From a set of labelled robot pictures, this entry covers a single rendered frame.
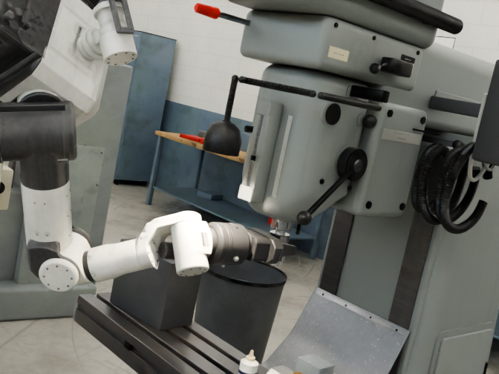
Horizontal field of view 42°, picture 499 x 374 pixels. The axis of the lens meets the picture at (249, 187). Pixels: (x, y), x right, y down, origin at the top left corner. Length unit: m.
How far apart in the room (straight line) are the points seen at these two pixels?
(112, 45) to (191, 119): 7.30
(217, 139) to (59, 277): 0.42
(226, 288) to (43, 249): 2.09
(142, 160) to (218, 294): 5.64
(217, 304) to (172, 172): 5.54
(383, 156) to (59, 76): 0.70
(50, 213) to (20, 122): 0.19
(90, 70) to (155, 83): 7.41
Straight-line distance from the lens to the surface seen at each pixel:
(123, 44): 1.31
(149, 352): 1.67
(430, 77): 1.58
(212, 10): 1.35
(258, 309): 3.40
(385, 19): 1.39
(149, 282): 1.79
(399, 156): 1.52
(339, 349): 1.78
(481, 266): 1.85
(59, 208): 1.31
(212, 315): 3.43
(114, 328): 1.80
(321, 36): 1.27
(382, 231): 1.75
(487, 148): 1.41
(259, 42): 1.39
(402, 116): 1.50
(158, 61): 8.78
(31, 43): 1.30
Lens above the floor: 1.57
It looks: 8 degrees down
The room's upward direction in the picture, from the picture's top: 12 degrees clockwise
